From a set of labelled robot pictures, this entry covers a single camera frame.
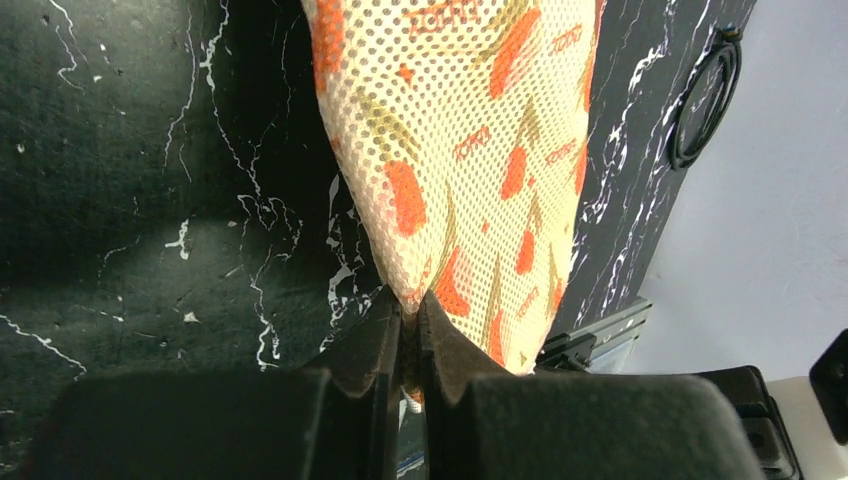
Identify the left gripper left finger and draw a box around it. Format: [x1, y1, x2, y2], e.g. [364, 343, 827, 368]
[26, 291, 401, 479]

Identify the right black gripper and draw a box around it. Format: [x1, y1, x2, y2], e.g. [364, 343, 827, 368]
[696, 365, 803, 480]

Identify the aluminium frame rail right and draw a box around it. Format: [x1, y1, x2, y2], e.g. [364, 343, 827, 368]
[535, 297, 653, 374]

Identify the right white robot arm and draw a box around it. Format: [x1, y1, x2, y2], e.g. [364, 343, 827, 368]
[697, 331, 847, 480]

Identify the black cable coil at right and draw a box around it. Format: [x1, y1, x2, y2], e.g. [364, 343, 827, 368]
[665, 26, 743, 172]

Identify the strawberry print mesh laundry bag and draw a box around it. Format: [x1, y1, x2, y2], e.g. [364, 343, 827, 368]
[303, 0, 605, 375]

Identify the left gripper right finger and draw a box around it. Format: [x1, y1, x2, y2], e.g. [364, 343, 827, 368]
[417, 294, 763, 479]

